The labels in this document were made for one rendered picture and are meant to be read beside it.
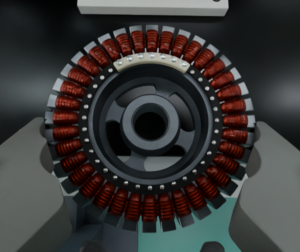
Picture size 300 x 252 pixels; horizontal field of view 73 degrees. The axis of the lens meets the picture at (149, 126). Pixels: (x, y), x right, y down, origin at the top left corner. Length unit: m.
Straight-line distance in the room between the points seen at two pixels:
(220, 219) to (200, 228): 0.10
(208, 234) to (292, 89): 0.88
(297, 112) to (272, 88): 0.03
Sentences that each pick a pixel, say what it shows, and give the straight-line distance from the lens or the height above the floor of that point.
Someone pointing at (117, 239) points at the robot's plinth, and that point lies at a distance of 1.01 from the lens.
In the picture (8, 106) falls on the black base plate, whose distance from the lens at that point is 0.24.
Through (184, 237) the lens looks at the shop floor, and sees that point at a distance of 1.03.
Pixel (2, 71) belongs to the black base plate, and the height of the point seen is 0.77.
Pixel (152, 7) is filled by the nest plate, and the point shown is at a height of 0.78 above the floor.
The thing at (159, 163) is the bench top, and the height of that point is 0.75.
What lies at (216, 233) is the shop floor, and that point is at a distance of 1.06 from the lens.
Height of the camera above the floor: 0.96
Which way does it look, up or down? 81 degrees down
